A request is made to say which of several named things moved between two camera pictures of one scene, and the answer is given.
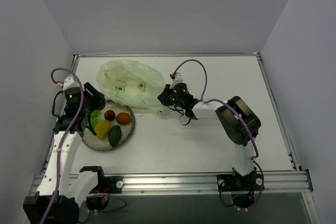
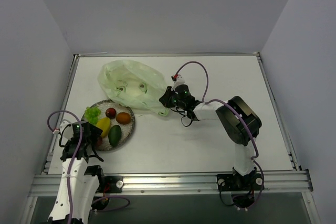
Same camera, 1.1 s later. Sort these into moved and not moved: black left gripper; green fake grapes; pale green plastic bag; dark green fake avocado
Moved: black left gripper
Not moved: green fake grapes; dark green fake avocado; pale green plastic bag
